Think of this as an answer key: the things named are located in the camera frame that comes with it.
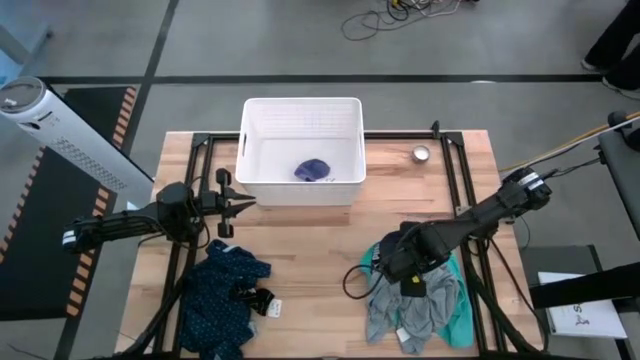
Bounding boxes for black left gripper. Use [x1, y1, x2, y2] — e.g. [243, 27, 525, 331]
[199, 168, 257, 239]

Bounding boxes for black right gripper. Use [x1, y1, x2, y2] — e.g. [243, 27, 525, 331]
[382, 222, 454, 284]

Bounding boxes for grey garment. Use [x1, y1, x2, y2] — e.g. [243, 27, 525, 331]
[364, 269, 464, 356]

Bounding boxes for small blue-purple cloth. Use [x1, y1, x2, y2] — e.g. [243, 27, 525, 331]
[293, 158, 332, 183]

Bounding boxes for teal garment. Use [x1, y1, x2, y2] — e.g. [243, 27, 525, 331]
[359, 242, 475, 350]

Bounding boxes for white perforated plastic basket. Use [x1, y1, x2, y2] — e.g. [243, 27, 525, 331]
[234, 96, 368, 207]

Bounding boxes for black sock with white tag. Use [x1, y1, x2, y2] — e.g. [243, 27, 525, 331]
[230, 285, 284, 320]

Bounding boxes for navy dotted garment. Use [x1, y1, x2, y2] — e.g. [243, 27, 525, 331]
[177, 238, 273, 360]

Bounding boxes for black beam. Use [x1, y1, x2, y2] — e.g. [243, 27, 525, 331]
[528, 262, 640, 311]

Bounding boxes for white tower fan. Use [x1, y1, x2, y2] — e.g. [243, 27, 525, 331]
[0, 75, 154, 209]

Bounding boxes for white paper sheet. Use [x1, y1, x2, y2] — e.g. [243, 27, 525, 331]
[537, 271, 629, 340]

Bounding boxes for black orange-striped floor mat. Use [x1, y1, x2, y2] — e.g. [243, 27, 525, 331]
[0, 85, 139, 321]

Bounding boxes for grey padded seat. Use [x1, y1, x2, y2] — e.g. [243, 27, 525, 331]
[594, 110, 640, 241]

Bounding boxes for pale blue furniture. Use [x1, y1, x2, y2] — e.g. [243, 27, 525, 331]
[0, 0, 54, 86]

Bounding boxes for person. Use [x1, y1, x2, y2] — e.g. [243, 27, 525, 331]
[579, 0, 640, 94]

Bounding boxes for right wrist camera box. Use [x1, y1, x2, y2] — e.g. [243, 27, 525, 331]
[399, 275, 427, 299]

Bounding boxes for black aluminium table frame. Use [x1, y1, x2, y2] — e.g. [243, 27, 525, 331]
[114, 119, 549, 360]

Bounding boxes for yellow cable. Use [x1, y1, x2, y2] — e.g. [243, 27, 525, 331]
[499, 110, 640, 174]

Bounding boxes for tangled floor cables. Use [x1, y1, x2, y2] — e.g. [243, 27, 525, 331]
[341, 0, 481, 42]

